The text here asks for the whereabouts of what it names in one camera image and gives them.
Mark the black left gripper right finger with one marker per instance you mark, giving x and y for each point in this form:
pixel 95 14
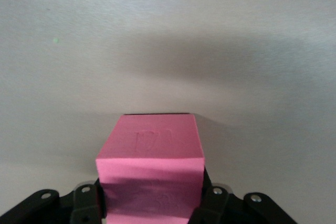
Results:
pixel 223 208

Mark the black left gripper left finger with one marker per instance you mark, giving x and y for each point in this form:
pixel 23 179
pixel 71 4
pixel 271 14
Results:
pixel 78 205

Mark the red foam cube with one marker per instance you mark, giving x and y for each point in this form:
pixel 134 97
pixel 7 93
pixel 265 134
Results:
pixel 149 150

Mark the brown table mat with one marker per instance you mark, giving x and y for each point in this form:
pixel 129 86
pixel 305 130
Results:
pixel 168 51

